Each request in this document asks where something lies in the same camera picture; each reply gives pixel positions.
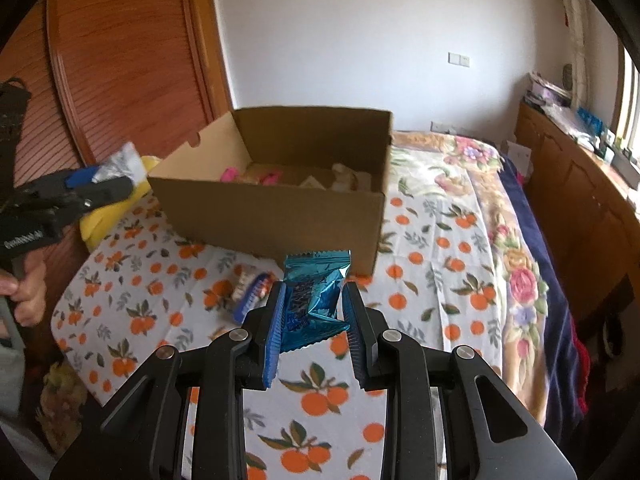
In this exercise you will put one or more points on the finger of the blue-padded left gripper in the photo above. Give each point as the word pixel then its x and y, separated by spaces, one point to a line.
pixel 78 178

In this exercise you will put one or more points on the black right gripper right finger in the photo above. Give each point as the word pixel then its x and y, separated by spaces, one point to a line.
pixel 488 434

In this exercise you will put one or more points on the yellow pillow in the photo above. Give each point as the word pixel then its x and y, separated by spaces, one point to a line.
pixel 95 225

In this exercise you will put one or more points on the silver blue snack pouch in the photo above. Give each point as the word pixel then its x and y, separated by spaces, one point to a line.
pixel 251 291

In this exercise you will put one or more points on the pink wrapped snack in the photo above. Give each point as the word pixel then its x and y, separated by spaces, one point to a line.
pixel 234 175

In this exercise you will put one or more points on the person's left hand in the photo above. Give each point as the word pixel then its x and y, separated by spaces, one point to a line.
pixel 29 292

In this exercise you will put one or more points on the brown cardboard box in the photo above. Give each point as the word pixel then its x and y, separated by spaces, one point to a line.
pixel 299 214

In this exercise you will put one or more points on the clutter on cabinet top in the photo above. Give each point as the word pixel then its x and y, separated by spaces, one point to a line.
pixel 616 147

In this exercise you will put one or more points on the white chicken snack pouch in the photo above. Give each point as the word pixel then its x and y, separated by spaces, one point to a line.
pixel 348 180

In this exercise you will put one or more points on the orange-print white bedsheet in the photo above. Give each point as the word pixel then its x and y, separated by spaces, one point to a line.
pixel 144 288

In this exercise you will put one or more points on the teal foil snack packet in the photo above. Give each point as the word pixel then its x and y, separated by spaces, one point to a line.
pixel 313 285

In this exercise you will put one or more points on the silver white pouch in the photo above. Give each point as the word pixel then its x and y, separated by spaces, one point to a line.
pixel 126 162

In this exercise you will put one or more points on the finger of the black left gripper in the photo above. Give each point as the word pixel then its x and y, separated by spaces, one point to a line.
pixel 104 193

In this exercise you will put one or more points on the white wall switch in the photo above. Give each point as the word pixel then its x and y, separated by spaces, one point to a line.
pixel 458 59

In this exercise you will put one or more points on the wooden cabinet under window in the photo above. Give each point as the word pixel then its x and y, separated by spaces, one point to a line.
pixel 590 229

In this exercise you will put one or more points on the floral quilt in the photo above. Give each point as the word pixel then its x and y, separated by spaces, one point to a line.
pixel 495 239

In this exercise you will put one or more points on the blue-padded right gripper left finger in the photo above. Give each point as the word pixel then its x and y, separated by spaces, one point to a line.
pixel 139 433

